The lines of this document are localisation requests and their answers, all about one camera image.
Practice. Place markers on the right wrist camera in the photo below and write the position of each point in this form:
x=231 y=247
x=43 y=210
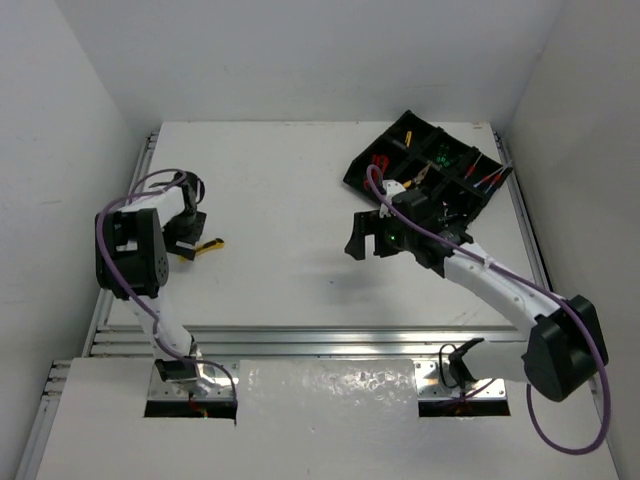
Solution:
x=390 y=188

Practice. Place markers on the large silver open-end wrench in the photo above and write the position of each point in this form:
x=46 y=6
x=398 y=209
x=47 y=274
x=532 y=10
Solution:
x=452 y=217

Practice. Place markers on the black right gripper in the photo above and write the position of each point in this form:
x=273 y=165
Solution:
x=369 y=222

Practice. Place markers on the blue red screwdriver large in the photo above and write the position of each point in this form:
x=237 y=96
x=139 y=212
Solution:
x=486 y=191

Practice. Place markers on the yellow needle-nose pliers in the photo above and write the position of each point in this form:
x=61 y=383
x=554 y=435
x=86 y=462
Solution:
x=419 y=177

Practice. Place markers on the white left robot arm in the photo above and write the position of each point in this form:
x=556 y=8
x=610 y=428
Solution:
x=134 y=236

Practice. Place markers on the black compartment tray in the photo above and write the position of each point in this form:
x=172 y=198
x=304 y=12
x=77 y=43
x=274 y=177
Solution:
x=444 y=185

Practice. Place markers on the white front cover board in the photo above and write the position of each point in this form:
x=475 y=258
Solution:
x=297 y=419

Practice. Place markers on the red black folding saw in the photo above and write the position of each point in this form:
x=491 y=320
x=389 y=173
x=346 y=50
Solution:
x=381 y=163

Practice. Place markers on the aluminium rail frame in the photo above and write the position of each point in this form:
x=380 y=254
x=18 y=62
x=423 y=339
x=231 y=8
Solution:
x=282 y=287

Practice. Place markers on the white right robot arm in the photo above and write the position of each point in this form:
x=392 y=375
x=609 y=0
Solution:
x=561 y=344

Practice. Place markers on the large yellow utility knife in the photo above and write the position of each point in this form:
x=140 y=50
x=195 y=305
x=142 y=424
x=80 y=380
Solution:
x=206 y=247

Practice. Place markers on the Pro'sKit black green screwdriver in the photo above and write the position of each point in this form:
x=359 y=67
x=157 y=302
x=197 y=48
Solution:
x=442 y=151

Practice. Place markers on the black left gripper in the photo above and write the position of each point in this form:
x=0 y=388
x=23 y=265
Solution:
x=185 y=236

